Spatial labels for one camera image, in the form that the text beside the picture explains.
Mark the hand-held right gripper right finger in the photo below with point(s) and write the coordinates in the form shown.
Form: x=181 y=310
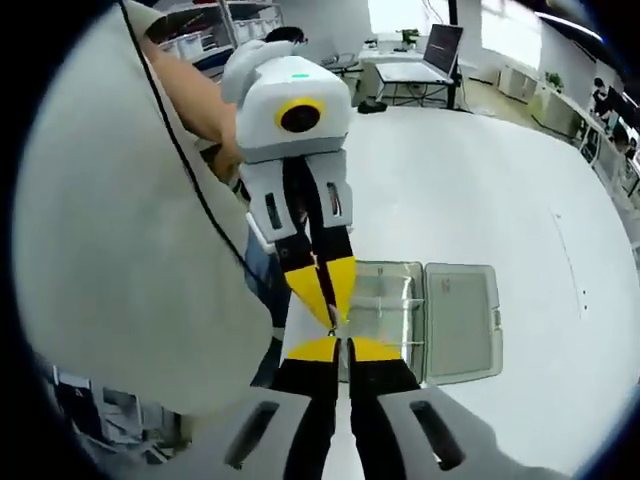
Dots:
x=440 y=435

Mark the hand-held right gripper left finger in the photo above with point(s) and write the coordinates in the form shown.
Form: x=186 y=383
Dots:
x=265 y=435

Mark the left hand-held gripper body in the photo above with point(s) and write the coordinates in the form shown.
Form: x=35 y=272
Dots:
x=270 y=135

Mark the clear plastic divider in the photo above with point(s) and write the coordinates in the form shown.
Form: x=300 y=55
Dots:
x=343 y=360
x=390 y=301

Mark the grey transparent guide fixture box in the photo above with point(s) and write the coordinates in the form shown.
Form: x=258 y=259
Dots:
x=460 y=320

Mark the person's left hand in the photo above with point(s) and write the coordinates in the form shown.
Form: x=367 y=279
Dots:
x=229 y=162

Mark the person's blue jeans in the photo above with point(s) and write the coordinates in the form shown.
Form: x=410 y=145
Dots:
x=265 y=280

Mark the storage shelf with bins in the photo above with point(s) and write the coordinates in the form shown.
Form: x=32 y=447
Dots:
x=220 y=30

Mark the operator in grey shirt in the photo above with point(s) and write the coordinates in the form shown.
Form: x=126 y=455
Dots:
x=115 y=250

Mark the small potted plant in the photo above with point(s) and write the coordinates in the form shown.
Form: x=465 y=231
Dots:
x=553 y=81
x=410 y=37

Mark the open laptop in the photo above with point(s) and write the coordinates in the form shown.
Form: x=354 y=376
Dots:
x=430 y=55

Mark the black screen stand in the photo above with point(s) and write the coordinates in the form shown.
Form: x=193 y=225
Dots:
x=454 y=55

